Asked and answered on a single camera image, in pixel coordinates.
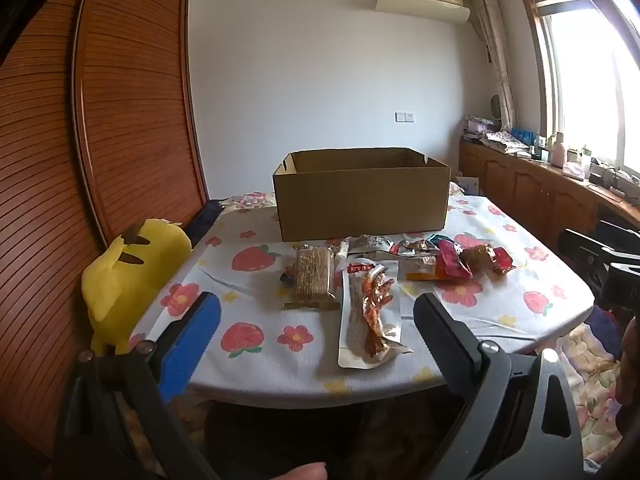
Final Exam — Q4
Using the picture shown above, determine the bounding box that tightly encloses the window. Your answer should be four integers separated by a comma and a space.
517, 0, 640, 181

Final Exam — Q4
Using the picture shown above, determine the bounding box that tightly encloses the strawberry flower print tablecloth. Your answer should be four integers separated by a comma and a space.
127, 192, 596, 408

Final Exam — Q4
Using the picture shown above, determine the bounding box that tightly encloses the brown cardboard box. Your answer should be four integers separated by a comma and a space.
272, 147, 451, 242

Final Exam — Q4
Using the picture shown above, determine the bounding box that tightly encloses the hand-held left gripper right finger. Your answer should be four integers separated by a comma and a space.
412, 292, 586, 480

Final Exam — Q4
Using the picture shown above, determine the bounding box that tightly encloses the person's right hand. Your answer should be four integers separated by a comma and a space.
617, 320, 640, 441

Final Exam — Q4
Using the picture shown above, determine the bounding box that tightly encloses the patterned curtain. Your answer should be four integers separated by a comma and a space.
470, 0, 516, 131

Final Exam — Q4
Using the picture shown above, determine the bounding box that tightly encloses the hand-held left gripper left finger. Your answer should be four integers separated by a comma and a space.
52, 291, 223, 480

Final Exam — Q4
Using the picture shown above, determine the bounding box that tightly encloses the grey white food packet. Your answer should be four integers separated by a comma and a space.
347, 234, 396, 253

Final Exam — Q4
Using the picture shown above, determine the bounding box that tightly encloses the floral blanket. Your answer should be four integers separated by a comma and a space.
557, 322, 626, 466

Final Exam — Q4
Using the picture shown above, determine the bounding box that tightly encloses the dark red foil packet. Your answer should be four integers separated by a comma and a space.
390, 237, 441, 257

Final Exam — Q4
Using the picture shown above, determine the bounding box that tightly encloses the dark blue sheet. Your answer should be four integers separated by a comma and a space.
187, 199, 223, 248

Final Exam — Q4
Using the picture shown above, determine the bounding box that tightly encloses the person's left hand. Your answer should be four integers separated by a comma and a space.
279, 462, 329, 480

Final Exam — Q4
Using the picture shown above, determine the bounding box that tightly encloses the yellow plush toy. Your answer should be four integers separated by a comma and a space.
81, 218, 193, 356

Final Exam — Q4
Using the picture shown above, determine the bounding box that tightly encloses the wooden louvred wardrobe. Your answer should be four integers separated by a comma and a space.
0, 0, 211, 461

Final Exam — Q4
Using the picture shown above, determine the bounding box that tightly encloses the black desk device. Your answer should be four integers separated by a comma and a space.
590, 170, 640, 201

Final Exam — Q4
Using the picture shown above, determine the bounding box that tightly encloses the long chicken feet packet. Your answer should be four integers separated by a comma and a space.
336, 256, 413, 371

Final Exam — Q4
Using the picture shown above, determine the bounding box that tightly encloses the folded patterned cloth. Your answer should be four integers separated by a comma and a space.
482, 130, 531, 153

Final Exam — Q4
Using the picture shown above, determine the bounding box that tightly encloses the stack of papers and boxes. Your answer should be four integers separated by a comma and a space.
462, 115, 501, 143

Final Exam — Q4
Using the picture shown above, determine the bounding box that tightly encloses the clear brown cracker packet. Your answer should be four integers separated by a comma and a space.
284, 244, 341, 311

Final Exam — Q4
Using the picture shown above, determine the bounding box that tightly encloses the brown red food packet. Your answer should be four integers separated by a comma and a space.
460, 242, 515, 275

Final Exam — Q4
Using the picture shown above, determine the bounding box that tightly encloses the pink foil packet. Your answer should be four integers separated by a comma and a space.
437, 239, 473, 278

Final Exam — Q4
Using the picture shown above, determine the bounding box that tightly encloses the small red white packet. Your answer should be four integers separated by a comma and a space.
327, 240, 351, 272

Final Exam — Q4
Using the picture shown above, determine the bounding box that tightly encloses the white orange food packet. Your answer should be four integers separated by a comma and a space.
400, 255, 447, 282

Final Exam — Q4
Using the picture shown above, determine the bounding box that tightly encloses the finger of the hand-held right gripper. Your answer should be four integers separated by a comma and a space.
557, 237, 606, 286
564, 228, 640, 252

